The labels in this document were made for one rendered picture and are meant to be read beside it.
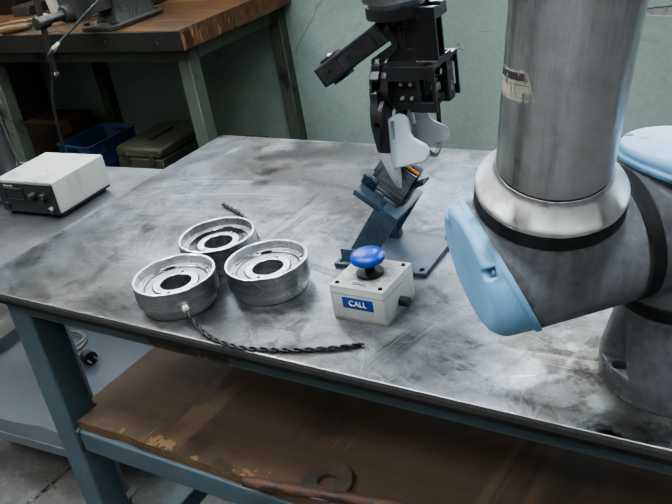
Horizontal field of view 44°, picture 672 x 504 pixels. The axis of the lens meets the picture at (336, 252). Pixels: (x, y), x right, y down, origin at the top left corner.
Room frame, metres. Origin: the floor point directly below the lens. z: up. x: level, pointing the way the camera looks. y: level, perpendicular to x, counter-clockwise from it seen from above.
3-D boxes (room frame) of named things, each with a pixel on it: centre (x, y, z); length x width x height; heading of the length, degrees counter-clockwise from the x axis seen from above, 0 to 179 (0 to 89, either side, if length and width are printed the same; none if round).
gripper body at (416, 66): (0.92, -0.12, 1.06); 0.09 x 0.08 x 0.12; 57
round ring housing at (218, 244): (1.01, 0.15, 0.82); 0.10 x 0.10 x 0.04
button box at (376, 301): (0.82, -0.04, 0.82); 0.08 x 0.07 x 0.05; 54
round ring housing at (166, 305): (0.92, 0.20, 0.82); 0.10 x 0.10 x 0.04
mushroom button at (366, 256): (0.82, -0.03, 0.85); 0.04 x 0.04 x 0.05
